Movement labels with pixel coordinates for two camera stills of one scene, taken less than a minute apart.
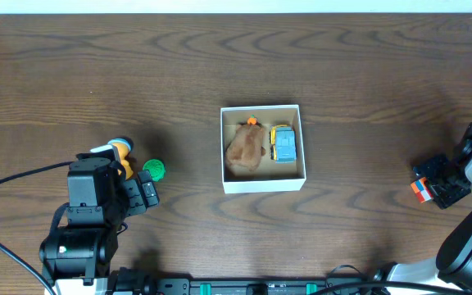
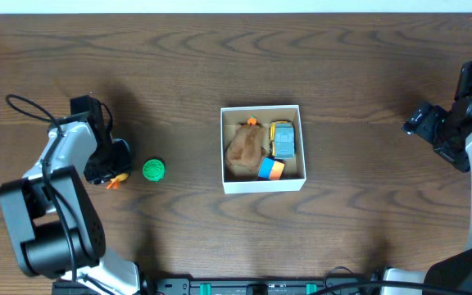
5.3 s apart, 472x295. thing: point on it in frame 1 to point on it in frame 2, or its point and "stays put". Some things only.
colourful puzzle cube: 422,190 to 271,170
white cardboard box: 279,177 stays put
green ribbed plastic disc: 156,169 stays put
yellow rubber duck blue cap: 124,146 stays put
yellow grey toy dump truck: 283,143 stays put
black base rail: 128,283 stays put
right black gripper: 437,185 to 418,123
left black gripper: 138,193 to 107,169
